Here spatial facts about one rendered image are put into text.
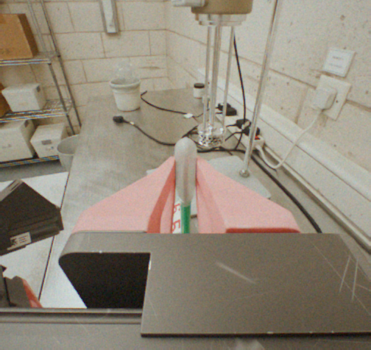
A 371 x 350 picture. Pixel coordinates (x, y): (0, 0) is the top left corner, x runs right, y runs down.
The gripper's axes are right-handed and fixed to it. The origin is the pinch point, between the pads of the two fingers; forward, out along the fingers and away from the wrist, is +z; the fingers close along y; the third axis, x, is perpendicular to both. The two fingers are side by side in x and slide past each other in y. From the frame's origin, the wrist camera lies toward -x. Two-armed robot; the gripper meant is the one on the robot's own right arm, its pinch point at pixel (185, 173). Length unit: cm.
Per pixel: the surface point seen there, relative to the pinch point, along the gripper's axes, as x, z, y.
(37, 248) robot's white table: 32.0, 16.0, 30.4
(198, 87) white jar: 25, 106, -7
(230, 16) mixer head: -7.2, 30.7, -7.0
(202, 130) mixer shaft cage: 13.9, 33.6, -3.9
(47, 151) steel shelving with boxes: 100, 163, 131
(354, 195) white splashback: 24.1, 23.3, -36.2
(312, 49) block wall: 0, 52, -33
